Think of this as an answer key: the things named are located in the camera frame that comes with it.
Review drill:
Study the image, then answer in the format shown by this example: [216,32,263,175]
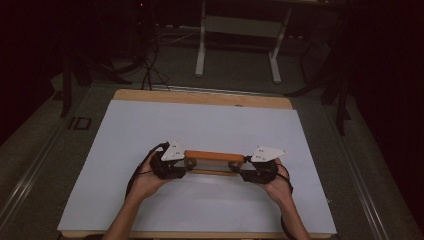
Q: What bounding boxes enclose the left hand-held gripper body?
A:
[149,140,188,181]

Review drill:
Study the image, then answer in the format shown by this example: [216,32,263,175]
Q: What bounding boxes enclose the white metal desk frame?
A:
[194,0,294,84]

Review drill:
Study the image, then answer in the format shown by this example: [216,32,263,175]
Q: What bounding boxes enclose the black floor cables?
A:
[139,29,172,92]

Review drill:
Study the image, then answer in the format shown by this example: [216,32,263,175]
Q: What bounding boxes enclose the person's right hand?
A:
[259,157,295,206]

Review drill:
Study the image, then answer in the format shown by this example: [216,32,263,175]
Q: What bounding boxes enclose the silver metal strip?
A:
[150,84,285,98]

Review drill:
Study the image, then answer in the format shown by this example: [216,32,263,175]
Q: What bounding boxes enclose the wooden photo frame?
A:
[183,149,246,177]

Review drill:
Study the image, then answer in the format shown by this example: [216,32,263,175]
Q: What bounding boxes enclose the black floor plate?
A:
[67,116,93,131]

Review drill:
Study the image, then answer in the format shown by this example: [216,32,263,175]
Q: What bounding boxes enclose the white table mat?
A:
[57,99,338,235]

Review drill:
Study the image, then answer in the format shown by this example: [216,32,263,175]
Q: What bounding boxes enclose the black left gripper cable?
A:
[124,141,171,201]

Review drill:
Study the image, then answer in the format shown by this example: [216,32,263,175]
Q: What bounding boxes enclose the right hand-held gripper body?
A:
[239,145,288,185]

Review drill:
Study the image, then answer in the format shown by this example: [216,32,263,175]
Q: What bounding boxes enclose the black metal stand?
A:
[59,53,134,118]
[283,39,353,136]

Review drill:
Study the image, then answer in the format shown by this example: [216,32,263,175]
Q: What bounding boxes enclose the metal floor rail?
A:
[0,126,68,231]
[324,106,391,240]

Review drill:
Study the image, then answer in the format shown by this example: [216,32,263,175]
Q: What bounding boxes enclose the person's left hand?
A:
[127,159,175,203]

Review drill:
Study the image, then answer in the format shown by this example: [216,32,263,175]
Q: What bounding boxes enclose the wooden table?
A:
[60,88,335,240]

